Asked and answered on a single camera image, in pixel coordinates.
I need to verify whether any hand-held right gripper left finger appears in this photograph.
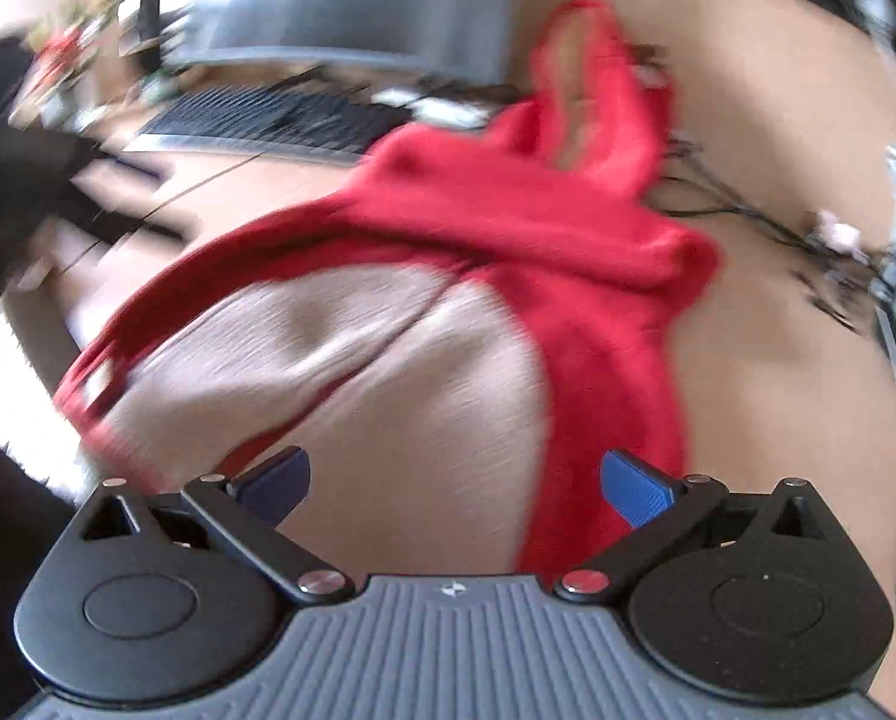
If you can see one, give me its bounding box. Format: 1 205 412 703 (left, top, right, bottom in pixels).
79 445 354 605

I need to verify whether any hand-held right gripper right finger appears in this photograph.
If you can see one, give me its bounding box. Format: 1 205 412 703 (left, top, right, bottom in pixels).
552 449 833 605

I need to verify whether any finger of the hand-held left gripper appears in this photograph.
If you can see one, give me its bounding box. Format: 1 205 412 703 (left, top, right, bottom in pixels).
73 150 170 185
80 202 190 247

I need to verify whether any red fleece jacket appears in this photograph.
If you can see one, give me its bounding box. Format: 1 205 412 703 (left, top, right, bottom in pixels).
52 0 721 586

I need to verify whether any green and red decoration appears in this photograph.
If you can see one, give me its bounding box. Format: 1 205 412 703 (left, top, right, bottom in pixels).
8 0 145 128

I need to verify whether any black keyboard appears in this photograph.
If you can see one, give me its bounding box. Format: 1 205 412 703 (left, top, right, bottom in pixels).
134 82 411 166

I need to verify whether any black computer monitor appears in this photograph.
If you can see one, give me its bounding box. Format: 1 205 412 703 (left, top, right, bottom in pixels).
158 0 513 87

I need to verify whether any white computer mouse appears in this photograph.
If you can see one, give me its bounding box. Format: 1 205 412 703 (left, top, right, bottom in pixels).
373 86 494 125

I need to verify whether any black cable bundle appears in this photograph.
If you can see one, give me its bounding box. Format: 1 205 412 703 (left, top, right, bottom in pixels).
646 45 896 338

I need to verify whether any white cable tag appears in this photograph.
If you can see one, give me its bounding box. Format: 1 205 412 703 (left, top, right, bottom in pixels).
806 208 861 252

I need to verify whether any white cable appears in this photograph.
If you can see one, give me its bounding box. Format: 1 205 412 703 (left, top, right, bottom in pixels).
856 0 896 293

